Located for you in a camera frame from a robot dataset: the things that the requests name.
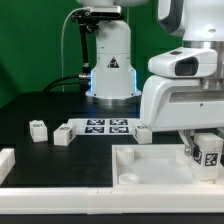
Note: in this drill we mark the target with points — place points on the white left fence rail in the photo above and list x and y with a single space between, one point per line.
7 161

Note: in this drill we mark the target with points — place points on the white sheet with markers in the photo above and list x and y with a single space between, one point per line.
104 126

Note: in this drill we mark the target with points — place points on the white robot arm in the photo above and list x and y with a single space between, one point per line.
200 24

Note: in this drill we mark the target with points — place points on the white square table top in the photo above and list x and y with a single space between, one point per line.
159 165

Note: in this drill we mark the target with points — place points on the white fence rail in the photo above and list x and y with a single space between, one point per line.
117 200
7 161

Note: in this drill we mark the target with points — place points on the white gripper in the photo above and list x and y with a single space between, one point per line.
181 104

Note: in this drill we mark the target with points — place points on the white front fence rail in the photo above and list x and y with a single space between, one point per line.
117 200

